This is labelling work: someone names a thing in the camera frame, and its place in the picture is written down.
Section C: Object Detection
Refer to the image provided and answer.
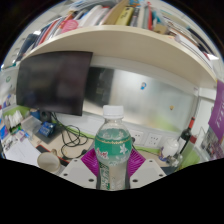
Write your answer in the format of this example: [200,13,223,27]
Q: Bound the black red-edged notebook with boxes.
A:
[35,143,70,166]

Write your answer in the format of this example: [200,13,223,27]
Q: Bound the clear plastic box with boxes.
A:
[21,114,43,135]

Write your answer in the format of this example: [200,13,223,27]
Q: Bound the black cables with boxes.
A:
[54,113,90,161]

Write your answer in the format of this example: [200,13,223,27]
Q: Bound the white desk mat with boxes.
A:
[4,137,43,168]

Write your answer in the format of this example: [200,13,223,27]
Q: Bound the purple pennant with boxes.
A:
[208,79,224,141]

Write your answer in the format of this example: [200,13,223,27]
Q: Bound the black computer monitor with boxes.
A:
[15,50,94,123]

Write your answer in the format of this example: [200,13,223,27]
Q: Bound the green-labelled clear drink bottle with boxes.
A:
[94,104,134,191]

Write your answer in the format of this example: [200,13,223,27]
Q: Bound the white patterned paper cup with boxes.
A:
[36,151,63,175]

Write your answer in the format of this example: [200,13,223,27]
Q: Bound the wooden shelf with books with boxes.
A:
[12,0,218,90]

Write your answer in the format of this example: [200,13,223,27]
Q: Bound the white wall socket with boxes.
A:
[128,129,145,146]
[144,132,164,149]

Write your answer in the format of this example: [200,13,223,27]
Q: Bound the white ceramic jar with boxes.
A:
[161,137,181,160]

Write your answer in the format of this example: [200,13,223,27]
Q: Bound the small blue box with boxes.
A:
[38,121,56,138]

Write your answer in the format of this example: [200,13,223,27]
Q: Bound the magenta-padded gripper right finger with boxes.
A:
[127,148,167,191]

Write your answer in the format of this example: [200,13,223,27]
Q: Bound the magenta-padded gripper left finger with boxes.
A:
[59,148,102,191]

